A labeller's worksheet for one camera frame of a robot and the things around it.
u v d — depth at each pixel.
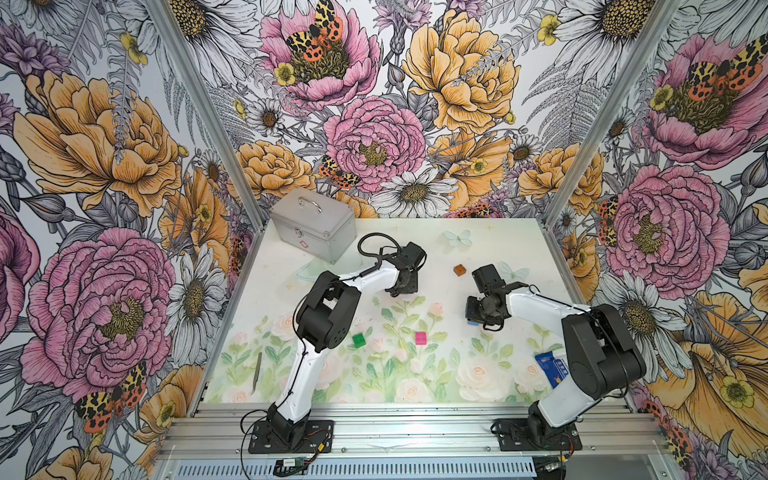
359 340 0.89
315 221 1.03
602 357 0.46
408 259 0.82
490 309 0.72
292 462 0.71
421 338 0.89
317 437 0.74
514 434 0.74
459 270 1.05
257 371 0.85
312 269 1.08
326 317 0.57
